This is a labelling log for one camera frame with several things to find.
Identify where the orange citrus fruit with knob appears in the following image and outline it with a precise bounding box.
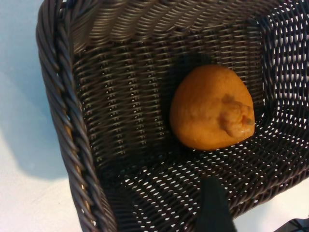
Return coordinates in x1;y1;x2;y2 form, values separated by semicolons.
169;64;256;152

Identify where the dark brown wicker basket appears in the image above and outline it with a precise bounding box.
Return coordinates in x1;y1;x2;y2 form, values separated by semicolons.
35;0;309;232

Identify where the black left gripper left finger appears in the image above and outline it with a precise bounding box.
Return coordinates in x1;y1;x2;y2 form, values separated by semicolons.
196;176;236;232

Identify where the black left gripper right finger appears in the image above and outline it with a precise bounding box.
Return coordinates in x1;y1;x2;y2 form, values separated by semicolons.
275;217;309;232

